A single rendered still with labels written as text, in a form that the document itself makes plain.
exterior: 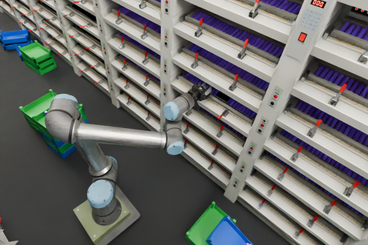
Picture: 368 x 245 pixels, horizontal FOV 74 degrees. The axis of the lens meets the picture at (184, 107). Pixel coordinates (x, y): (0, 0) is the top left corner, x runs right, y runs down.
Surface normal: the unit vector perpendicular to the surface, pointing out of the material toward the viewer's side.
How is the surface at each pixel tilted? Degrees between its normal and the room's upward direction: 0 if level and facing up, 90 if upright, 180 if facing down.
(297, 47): 90
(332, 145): 15
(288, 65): 90
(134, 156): 0
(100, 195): 3
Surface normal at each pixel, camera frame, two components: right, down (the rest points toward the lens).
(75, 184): 0.07, -0.71
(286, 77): -0.67, 0.49
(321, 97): -0.11, -0.55
